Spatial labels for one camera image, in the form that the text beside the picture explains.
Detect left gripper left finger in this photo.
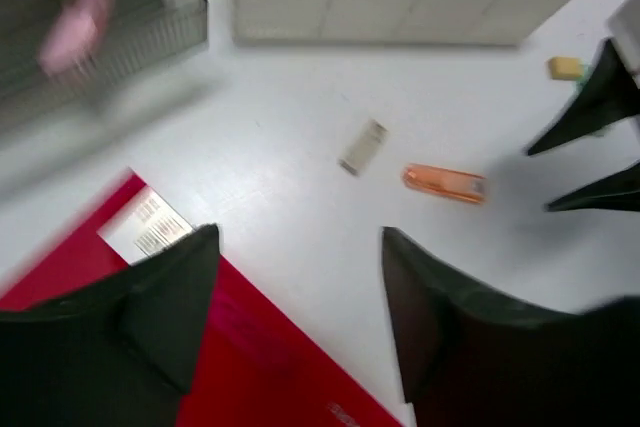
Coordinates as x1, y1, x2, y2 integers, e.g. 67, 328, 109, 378
1, 225, 220, 426

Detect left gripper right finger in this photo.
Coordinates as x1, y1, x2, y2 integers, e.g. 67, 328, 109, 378
381, 227, 639, 426

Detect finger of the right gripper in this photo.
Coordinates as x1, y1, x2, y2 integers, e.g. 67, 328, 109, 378
526, 38, 639, 156
545, 163, 640, 212

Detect yellow eraser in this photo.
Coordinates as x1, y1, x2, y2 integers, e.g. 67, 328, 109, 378
547, 56, 585, 81

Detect pink stapler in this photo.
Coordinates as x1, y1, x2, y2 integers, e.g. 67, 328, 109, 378
38, 0, 115, 76

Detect clear plastic drawer cabinet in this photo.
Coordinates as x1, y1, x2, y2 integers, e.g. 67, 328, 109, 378
1, 0, 208, 115

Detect red plastic folder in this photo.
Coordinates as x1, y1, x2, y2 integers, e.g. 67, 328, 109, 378
1, 174, 396, 426

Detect grey eraser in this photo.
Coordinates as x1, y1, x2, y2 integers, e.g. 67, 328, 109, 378
338, 119, 388, 177

